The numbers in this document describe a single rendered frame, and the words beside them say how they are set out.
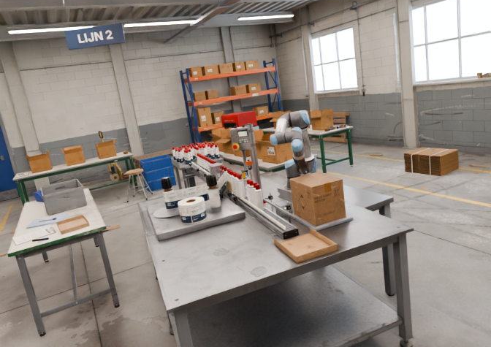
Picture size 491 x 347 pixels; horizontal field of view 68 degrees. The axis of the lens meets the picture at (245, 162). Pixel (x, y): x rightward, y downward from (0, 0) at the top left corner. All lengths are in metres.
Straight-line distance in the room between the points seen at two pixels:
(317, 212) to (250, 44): 9.71
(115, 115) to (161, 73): 1.72
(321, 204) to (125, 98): 8.40
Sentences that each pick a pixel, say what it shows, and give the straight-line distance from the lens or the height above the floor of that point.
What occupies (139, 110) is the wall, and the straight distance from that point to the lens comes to 10.42.
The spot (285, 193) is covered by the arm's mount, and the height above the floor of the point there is 0.88.
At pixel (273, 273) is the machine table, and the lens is 2.01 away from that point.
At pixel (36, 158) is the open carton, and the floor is 1.05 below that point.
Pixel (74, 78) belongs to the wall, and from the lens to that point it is 10.27.
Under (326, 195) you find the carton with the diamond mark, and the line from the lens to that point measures 2.44.
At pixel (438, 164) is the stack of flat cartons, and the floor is 0.19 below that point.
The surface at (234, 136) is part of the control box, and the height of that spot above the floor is 1.41.
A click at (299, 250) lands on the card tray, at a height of 0.83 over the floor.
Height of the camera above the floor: 1.80
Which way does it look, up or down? 12 degrees down
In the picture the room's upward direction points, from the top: 9 degrees counter-clockwise
